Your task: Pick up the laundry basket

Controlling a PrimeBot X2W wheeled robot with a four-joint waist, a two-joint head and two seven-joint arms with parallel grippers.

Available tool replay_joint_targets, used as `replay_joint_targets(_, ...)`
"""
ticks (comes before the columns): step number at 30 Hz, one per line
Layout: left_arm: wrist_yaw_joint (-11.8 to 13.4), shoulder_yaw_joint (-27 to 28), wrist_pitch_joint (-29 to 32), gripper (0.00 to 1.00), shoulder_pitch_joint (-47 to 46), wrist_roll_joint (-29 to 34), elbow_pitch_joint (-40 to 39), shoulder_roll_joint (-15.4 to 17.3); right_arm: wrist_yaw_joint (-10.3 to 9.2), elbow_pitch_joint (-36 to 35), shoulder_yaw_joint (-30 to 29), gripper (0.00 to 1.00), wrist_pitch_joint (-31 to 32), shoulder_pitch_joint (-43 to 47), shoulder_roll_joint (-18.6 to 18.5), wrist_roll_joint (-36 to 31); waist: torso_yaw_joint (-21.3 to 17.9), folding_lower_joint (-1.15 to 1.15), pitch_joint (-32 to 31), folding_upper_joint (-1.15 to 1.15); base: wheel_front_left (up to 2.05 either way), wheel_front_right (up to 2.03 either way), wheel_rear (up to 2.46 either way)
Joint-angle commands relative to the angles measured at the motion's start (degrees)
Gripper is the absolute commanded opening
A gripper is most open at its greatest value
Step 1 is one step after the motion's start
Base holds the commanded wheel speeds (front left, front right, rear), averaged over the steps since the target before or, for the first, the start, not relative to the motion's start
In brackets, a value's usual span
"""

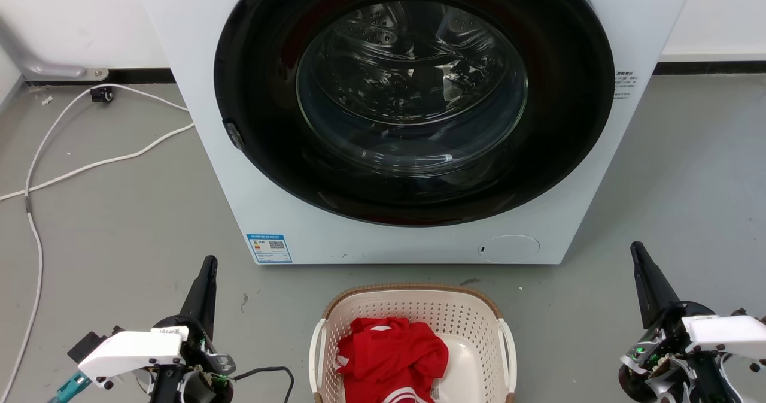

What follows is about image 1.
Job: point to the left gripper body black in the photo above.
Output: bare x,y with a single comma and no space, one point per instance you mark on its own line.
206,364

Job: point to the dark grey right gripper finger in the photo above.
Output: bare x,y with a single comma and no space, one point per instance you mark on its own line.
653,289

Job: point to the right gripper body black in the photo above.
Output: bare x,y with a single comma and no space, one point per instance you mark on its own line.
664,361

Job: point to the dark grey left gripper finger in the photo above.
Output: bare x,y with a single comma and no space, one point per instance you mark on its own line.
202,298

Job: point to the cream perforated plastic laundry basket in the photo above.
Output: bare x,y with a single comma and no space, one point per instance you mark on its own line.
473,319

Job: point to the blue energy label sticker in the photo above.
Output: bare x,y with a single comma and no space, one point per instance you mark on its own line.
269,248

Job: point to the round white filter cover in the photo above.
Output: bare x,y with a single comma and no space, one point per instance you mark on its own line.
508,249

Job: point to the black round glass washer door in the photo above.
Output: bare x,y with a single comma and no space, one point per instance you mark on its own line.
269,151

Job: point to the red garment with white stripes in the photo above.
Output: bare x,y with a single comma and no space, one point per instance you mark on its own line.
389,355

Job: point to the small printed warning label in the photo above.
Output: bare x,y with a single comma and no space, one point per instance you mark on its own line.
623,85

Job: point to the small black caster wheel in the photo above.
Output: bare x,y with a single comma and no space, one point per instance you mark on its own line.
102,94

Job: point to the white front-load washing machine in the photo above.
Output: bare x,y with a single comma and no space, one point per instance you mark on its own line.
197,61

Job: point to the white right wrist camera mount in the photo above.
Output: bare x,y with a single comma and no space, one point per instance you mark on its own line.
730,331

